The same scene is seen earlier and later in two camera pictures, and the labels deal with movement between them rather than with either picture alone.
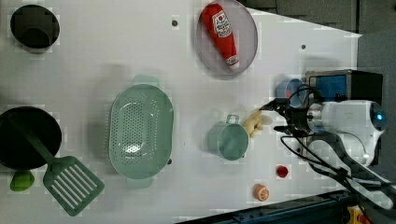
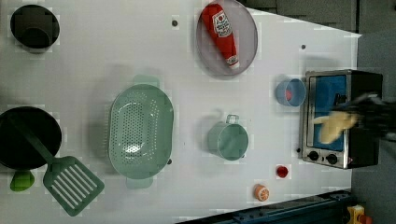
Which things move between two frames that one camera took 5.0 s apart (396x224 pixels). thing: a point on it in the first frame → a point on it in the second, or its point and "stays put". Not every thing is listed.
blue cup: x=293 y=90 stays put
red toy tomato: x=282 y=171 stays put
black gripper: x=297 y=120 → x=374 y=113
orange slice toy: x=261 y=192 stays put
